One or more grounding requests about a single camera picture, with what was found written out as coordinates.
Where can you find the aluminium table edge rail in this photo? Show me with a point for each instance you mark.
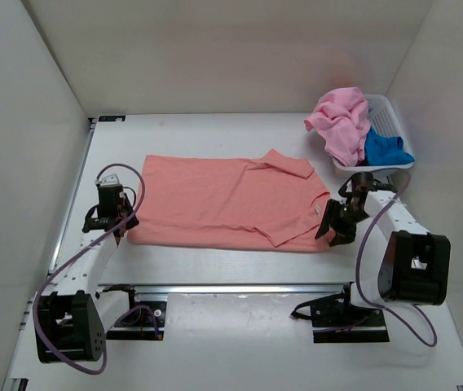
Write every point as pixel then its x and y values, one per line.
pixel 236 288

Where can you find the light pink t shirt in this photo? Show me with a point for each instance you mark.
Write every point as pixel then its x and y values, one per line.
pixel 341 118

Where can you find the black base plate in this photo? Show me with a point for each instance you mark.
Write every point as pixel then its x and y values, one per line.
pixel 142 324
pixel 335 320

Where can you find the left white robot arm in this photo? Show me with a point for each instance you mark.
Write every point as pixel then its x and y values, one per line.
pixel 70 313

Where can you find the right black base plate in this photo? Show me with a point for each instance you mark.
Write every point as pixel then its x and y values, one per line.
pixel 335 320

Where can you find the salmon pink t shirt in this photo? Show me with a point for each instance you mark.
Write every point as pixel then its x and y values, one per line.
pixel 273 203

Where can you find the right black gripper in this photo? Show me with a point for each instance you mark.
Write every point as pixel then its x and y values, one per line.
pixel 342 235

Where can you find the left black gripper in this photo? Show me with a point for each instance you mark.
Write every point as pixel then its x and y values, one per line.
pixel 132 222

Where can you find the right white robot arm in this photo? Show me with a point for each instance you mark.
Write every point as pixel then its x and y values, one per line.
pixel 414 267

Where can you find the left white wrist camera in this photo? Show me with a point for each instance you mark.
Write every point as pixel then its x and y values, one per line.
pixel 111 180

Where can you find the blue label sticker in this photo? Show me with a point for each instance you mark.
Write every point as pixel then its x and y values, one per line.
pixel 120 118

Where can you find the blue t shirt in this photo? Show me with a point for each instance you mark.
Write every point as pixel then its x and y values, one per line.
pixel 385 151

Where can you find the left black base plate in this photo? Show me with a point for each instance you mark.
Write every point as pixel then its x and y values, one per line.
pixel 142 324

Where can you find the white plastic laundry basket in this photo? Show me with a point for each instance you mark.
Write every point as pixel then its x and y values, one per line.
pixel 385 123

